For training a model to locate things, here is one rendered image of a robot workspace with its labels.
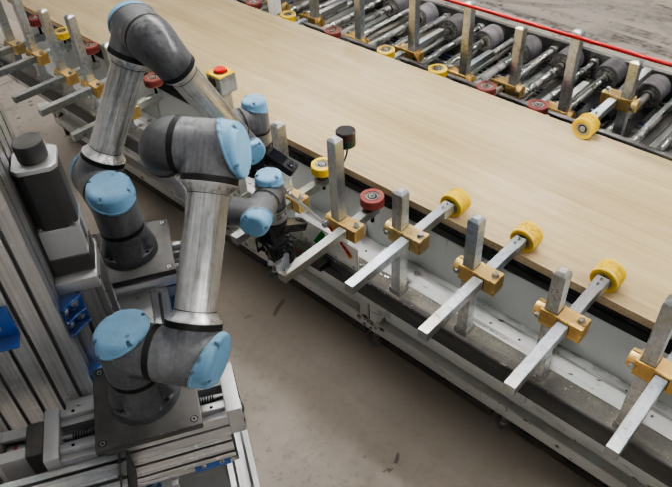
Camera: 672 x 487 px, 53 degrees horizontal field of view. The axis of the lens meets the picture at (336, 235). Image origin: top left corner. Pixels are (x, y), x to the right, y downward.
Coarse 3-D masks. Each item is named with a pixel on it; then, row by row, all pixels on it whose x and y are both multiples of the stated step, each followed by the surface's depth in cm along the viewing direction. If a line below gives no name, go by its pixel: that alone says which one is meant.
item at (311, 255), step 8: (360, 216) 220; (368, 216) 222; (336, 232) 215; (344, 232) 215; (328, 240) 212; (336, 240) 214; (312, 248) 210; (320, 248) 210; (328, 248) 212; (304, 256) 207; (312, 256) 207; (320, 256) 211; (296, 264) 205; (304, 264) 206; (280, 272) 202; (288, 272) 202; (296, 272) 205; (288, 280) 203
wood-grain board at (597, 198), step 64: (64, 0) 359; (192, 0) 351; (256, 64) 294; (320, 64) 292; (384, 64) 289; (320, 128) 254; (384, 128) 252; (448, 128) 250; (512, 128) 248; (384, 192) 226; (512, 192) 220; (576, 192) 218; (640, 192) 217; (576, 256) 196; (640, 256) 195; (640, 320) 179
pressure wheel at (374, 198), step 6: (366, 192) 222; (372, 192) 222; (378, 192) 222; (360, 198) 220; (366, 198) 220; (372, 198) 220; (378, 198) 219; (360, 204) 222; (366, 204) 219; (372, 204) 218; (378, 204) 219; (372, 210) 220; (372, 222) 228
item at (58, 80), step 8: (96, 64) 321; (80, 72) 317; (48, 80) 309; (56, 80) 310; (64, 80) 312; (32, 88) 304; (40, 88) 306; (48, 88) 308; (16, 96) 299; (24, 96) 302; (32, 96) 304
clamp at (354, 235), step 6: (330, 216) 219; (348, 216) 219; (330, 222) 220; (336, 222) 217; (342, 222) 217; (348, 222) 217; (354, 222) 217; (360, 222) 217; (336, 228) 219; (348, 228) 215; (354, 228) 214; (360, 228) 215; (348, 234) 216; (354, 234) 214; (360, 234) 216; (354, 240) 215
